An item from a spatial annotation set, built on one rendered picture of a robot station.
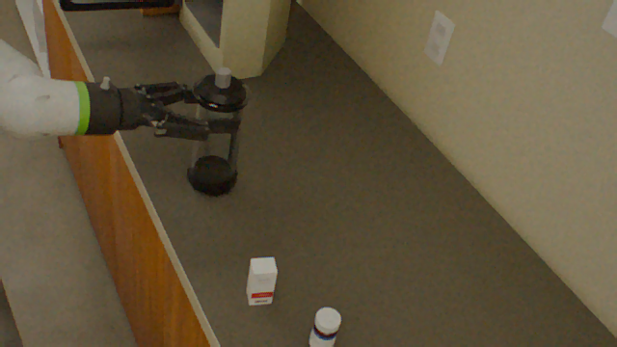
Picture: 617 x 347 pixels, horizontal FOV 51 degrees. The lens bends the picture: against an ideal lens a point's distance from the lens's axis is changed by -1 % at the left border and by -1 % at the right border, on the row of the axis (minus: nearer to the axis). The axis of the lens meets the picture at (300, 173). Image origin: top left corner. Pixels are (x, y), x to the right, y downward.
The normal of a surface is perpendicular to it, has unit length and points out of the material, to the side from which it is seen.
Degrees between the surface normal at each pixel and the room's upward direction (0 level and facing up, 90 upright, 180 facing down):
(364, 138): 0
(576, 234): 90
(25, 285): 0
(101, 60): 0
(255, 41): 90
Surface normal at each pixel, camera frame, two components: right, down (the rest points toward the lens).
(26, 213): 0.15, -0.74
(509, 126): -0.88, 0.21
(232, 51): 0.45, 0.64
